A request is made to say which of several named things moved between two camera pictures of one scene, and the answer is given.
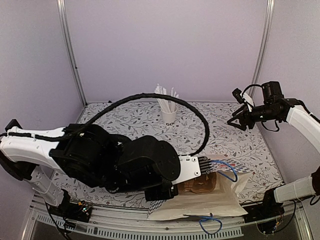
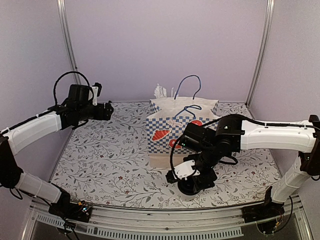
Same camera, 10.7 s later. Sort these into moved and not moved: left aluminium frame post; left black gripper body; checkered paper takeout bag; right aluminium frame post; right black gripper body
Moved: right black gripper body; left black gripper body; checkered paper takeout bag
Not moved: left aluminium frame post; right aluminium frame post
